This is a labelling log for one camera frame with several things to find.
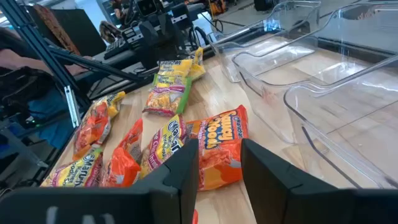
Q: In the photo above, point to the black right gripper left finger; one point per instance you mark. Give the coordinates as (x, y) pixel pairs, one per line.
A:
(174, 193)

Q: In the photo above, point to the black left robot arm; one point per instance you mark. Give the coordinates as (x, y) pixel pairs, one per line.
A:
(161, 40)

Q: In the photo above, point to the orange Maruchan saucy noodles packet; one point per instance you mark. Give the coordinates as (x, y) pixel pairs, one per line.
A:
(93, 127)
(195, 217)
(122, 168)
(220, 149)

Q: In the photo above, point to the lime chili shrimp ramen packet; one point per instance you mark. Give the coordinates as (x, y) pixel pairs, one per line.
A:
(166, 96)
(164, 143)
(77, 174)

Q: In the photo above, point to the black aluminium rig frame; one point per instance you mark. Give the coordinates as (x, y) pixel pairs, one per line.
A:
(36, 42)

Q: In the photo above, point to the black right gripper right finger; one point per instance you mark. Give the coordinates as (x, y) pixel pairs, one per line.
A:
(280, 193)

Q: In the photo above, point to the person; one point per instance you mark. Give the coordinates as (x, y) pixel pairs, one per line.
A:
(18, 59)

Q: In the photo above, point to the dark flat panel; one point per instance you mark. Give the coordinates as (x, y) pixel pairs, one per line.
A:
(81, 31)

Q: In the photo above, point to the silver corner bracket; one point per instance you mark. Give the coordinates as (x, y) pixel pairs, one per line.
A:
(72, 105)

